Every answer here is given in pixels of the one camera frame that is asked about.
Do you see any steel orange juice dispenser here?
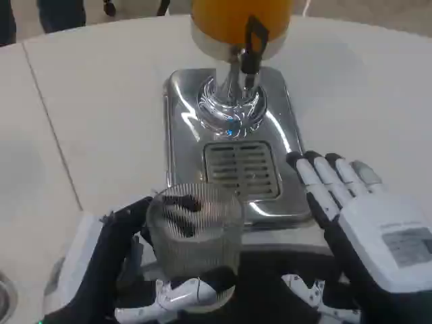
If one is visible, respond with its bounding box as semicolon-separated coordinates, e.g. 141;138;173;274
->
163;0;312;234

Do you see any black dispenser tap lever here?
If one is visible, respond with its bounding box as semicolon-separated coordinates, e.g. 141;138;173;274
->
240;14;270;76

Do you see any robot lower body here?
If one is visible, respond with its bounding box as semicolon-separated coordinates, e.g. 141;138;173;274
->
114;250;367;324

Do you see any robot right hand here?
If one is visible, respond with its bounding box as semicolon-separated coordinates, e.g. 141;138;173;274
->
286;150;432;324

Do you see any steel drip tray grid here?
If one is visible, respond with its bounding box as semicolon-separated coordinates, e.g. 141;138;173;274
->
202;140;281;200

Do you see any round steel dispenser base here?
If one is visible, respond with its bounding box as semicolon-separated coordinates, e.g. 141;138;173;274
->
0;269;20;320

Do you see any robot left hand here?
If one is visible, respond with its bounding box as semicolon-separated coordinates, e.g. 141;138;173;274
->
43;192;238;324

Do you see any clear ribbed glass cup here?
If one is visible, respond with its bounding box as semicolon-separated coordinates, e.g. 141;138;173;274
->
145;182;244;310

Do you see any person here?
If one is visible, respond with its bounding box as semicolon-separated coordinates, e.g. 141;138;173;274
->
0;0;18;47
36;0;87;34

